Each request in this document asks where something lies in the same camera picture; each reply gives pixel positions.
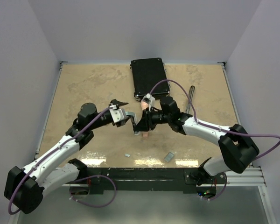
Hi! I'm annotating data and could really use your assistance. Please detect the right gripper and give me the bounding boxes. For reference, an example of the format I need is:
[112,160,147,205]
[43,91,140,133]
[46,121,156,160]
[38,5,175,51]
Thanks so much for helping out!
[134,108,171,133]

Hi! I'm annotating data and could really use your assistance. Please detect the grey stapler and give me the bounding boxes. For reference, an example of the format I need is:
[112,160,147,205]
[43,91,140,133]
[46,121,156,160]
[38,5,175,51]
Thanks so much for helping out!
[185,85,195,113]

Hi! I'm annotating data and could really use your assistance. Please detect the light blue stapler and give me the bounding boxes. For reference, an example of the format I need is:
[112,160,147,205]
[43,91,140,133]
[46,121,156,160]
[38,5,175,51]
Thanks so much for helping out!
[126,112,137,128]

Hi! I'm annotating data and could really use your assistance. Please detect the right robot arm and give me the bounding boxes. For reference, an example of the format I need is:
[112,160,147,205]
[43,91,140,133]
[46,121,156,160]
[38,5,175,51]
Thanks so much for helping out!
[133,94,259,185]

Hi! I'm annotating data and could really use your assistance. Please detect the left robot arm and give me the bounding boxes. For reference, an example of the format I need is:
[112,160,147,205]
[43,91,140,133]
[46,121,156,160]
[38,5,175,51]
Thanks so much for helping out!
[4,99,136,215]

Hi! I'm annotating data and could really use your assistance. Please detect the pink toy microphone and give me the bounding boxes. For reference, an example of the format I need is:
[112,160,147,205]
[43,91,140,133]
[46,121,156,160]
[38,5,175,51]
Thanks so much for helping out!
[140,101,149,138]

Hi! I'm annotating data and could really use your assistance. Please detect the staple strips near front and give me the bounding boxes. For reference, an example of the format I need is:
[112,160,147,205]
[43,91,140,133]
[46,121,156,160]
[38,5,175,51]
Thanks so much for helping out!
[164,152,174,163]

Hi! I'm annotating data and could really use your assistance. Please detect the black hard case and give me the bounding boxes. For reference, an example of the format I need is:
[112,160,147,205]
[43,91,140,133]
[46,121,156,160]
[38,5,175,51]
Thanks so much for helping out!
[130,57,170,101]

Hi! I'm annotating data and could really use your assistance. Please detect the black base bar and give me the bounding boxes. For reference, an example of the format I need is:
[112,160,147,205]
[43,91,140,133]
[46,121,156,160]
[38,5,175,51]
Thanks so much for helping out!
[60,167,227,195]

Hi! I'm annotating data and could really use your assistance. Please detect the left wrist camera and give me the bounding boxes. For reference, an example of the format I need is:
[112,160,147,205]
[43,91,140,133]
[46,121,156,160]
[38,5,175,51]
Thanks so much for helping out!
[109,105,126,123]

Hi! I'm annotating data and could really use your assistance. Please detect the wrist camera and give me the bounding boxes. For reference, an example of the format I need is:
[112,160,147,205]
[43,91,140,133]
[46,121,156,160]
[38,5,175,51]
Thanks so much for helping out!
[109,105,126,123]
[141,93,155,111]

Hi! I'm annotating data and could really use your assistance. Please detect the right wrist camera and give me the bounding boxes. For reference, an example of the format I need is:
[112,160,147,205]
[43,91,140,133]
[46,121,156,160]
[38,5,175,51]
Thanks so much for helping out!
[141,93,155,111]

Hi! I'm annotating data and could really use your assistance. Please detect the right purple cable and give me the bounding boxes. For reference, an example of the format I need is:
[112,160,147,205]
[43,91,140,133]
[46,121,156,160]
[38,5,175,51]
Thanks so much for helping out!
[150,79,280,201]

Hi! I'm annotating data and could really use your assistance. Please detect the purple cable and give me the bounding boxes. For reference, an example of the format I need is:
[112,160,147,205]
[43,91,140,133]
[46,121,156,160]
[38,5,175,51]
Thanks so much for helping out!
[8,108,112,215]
[150,79,280,201]

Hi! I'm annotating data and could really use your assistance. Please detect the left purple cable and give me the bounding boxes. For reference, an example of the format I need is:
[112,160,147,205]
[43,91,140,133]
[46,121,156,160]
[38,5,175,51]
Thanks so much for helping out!
[8,108,112,215]

